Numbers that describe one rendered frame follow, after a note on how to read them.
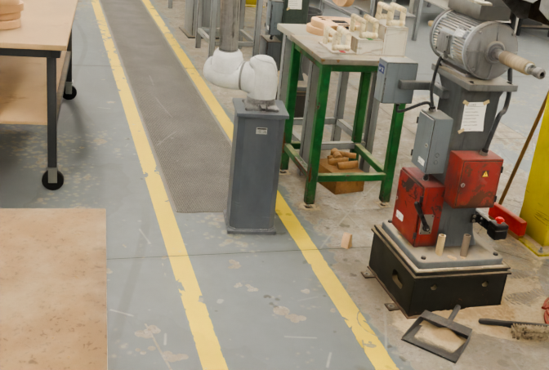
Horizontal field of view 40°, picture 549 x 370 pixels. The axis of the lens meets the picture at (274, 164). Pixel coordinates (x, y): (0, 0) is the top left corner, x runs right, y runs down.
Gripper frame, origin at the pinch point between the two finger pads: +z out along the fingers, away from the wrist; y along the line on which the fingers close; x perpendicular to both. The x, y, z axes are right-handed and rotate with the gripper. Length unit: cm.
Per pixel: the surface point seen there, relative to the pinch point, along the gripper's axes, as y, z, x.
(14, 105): -35, -181, -96
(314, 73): -26, 1, -66
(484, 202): 144, 31, -80
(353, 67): 25, 6, -49
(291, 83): -29, -13, -75
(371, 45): 13.7, 19.9, -38.0
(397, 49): 14, 37, -40
